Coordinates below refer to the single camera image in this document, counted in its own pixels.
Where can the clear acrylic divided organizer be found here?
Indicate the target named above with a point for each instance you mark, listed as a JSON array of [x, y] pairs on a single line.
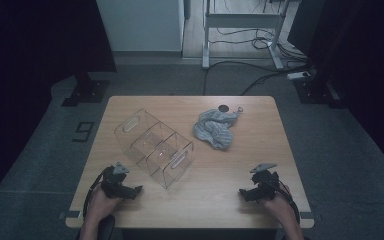
[[153, 146]]

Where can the white cabinet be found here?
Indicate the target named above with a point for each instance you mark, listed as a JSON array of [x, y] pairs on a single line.
[[140, 25]]

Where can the black stand base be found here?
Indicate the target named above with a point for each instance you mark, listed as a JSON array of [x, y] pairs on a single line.
[[316, 91], [88, 91]]

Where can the dark curtain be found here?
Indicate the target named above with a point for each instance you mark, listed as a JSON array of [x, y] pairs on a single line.
[[363, 66], [30, 66]]

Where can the person's dark clothed leg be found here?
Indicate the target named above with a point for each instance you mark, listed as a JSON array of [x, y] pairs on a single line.
[[107, 228]]

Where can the grey tape piece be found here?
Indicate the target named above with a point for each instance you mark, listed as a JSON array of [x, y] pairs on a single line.
[[70, 214], [308, 215]]

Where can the white power strip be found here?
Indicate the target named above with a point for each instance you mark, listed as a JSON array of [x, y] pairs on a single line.
[[298, 75]]

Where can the person's left hand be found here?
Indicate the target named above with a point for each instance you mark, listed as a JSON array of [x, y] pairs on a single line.
[[100, 205]]

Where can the person's right hand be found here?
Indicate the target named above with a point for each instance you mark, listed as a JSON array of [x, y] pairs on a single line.
[[284, 206]]

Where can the black round table grommet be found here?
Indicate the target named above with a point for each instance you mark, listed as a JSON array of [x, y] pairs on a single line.
[[223, 108]]

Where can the grey knitted garment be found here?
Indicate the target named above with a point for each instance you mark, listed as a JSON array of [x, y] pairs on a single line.
[[215, 130]]

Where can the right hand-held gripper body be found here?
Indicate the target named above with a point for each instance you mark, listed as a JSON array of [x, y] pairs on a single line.
[[267, 185]]

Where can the white desk frame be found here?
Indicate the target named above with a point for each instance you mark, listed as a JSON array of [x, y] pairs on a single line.
[[243, 20]]

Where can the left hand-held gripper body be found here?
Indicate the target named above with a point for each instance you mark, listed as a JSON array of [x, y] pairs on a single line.
[[113, 185]]

